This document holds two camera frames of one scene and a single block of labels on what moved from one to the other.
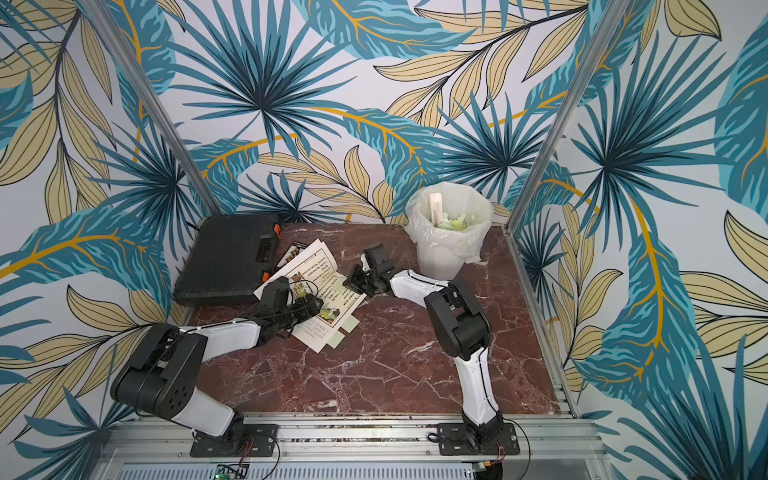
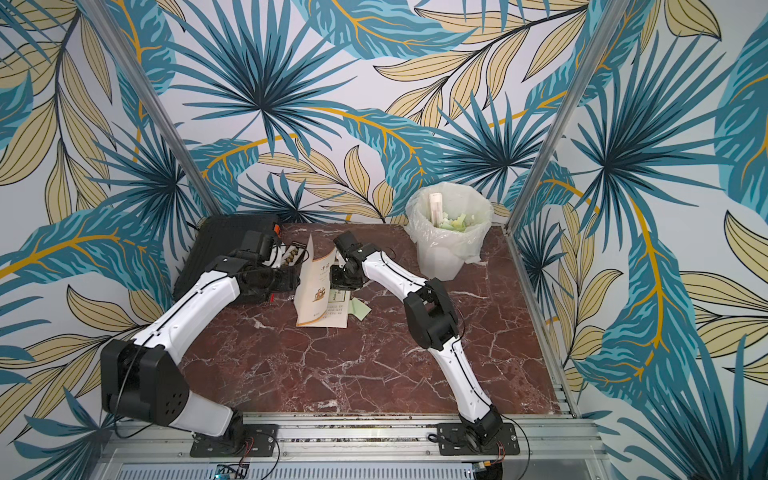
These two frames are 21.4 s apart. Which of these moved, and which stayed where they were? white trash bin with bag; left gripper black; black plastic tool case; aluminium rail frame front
Moved: left gripper black
Stayed: black plastic tool case; aluminium rail frame front; white trash bin with bag
